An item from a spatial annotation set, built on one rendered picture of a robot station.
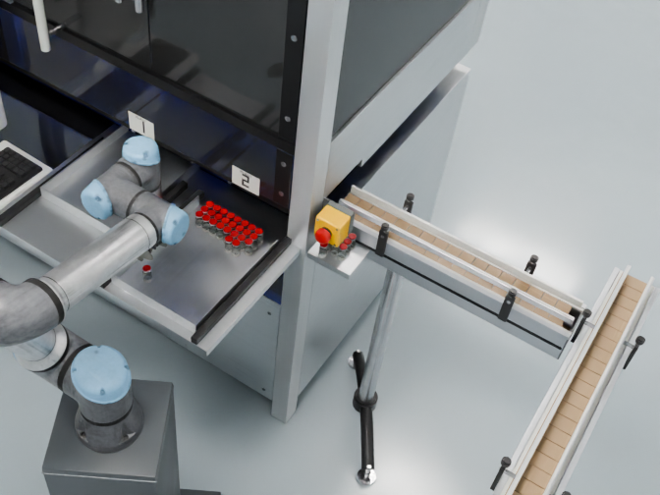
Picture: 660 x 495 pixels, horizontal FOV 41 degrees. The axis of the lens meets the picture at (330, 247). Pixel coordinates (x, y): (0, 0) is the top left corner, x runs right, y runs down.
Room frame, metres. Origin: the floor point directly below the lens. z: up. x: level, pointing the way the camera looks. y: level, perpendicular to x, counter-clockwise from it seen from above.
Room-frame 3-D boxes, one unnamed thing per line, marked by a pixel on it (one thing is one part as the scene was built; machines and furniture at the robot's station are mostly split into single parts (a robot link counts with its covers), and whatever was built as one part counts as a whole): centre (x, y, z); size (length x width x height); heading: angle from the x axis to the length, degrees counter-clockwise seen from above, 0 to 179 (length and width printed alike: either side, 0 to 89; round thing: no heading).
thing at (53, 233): (1.52, 0.46, 0.87); 0.70 x 0.48 x 0.02; 64
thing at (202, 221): (1.51, 0.28, 0.90); 0.18 x 0.02 x 0.05; 64
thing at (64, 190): (1.66, 0.58, 0.90); 0.34 x 0.26 x 0.04; 154
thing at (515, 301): (1.51, -0.32, 0.92); 0.69 x 0.15 x 0.16; 64
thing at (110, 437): (0.99, 0.44, 0.84); 0.15 x 0.15 x 0.10
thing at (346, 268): (1.54, -0.03, 0.87); 0.14 x 0.13 x 0.02; 154
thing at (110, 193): (1.23, 0.45, 1.28); 0.11 x 0.11 x 0.08; 64
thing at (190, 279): (1.41, 0.33, 0.90); 0.34 x 0.26 x 0.04; 154
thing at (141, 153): (1.33, 0.42, 1.28); 0.09 x 0.08 x 0.11; 154
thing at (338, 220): (1.51, 0.00, 1.00); 0.08 x 0.07 x 0.07; 154
